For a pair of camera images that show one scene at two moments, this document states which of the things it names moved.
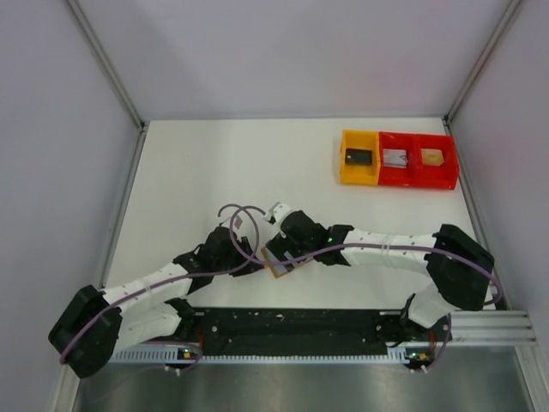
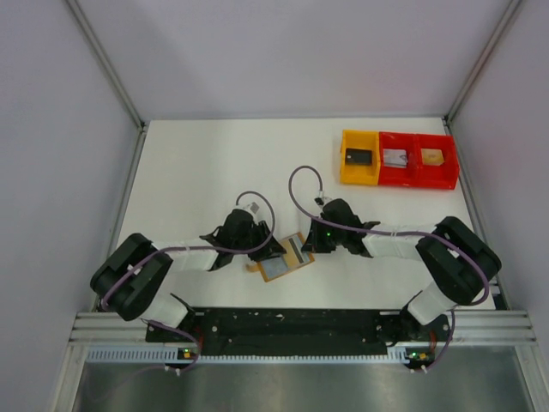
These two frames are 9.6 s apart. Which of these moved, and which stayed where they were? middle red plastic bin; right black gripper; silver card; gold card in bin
Moved: right black gripper
Stayed: middle red plastic bin; gold card in bin; silver card
